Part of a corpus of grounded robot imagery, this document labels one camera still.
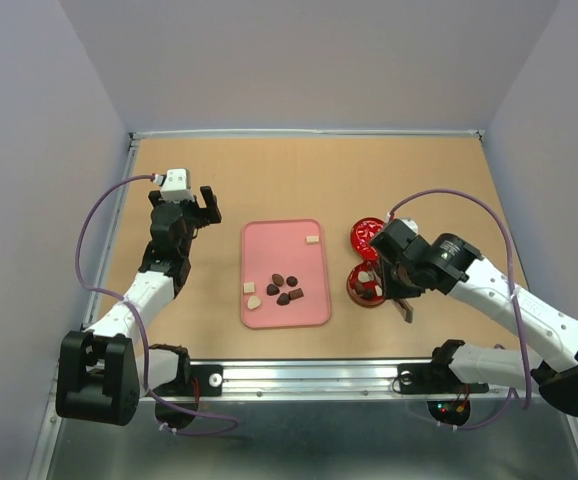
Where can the red round tin lid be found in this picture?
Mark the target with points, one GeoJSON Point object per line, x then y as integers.
{"type": "Point", "coordinates": [362, 233]}

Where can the dark heart chocolate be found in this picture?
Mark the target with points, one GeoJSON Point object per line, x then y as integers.
{"type": "Point", "coordinates": [272, 290]}
{"type": "Point", "coordinates": [283, 299]}

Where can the white heart chocolate top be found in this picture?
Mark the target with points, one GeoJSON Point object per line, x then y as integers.
{"type": "Point", "coordinates": [365, 276]}

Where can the brown oval chocolate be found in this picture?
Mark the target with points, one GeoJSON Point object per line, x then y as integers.
{"type": "Point", "coordinates": [277, 279]}

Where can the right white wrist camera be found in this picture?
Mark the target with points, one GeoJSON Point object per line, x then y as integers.
{"type": "Point", "coordinates": [409, 222]}

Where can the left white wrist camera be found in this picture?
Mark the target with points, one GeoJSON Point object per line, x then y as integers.
{"type": "Point", "coordinates": [174, 185]}

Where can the dark heart chocolate left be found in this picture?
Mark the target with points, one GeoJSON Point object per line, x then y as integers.
{"type": "Point", "coordinates": [272, 290]}

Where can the dark heart chocolate bottom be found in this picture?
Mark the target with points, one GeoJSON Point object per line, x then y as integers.
{"type": "Point", "coordinates": [283, 299]}

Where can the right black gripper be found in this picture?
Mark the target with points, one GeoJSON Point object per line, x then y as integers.
{"type": "Point", "coordinates": [391, 288]}

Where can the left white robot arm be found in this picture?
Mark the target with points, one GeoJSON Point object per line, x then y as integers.
{"type": "Point", "coordinates": [106, 368]}

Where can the white heart chocolate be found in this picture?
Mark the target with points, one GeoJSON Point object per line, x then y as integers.
{"type": "Point", "coordinates": [253, 302]}
{"type": "Point", "coordinates": [365, 276]}

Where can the pink plastic tray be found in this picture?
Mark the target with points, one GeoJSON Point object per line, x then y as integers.
{"type": "Point", "coordinates": [280, 247]}

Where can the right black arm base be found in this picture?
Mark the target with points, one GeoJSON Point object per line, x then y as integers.
{"type": "Point", "coordinates": [429, 385]}

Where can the dark diamond chocolate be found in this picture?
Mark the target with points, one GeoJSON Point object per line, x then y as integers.
{"type": "Point", "coordinates": [368, 296]}

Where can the aluminium front rail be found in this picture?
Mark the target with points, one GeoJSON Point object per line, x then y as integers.
{"type": "Point", "coordinates": [341, 379]}

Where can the white heart chocolate bottom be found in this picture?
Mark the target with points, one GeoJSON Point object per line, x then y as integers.
{"type": "Point", "coordinates": [253, 302]}

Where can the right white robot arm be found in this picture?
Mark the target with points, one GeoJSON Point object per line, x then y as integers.
{"type": "Point", "coordinates": [547, 356]}

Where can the metal tongs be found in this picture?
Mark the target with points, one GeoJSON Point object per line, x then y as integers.
{"type": "Point", "coordinates": [402, 304]}

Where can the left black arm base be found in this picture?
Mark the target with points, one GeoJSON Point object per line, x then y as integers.
{"type": "Point", "coordinates": [172, 374]}

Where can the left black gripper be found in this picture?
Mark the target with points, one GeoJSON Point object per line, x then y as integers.
{"type": "Point", "coordinates": [202, 219]}

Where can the red round tin box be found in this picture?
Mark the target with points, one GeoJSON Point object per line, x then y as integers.
{"type": "Point", "coordinates": [364, 286]}

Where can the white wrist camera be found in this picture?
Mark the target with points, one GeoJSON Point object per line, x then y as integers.
{"type": "Point", "coordinates": [409, 222]}
{"type": "Point", "coordinates": [174, 185]}

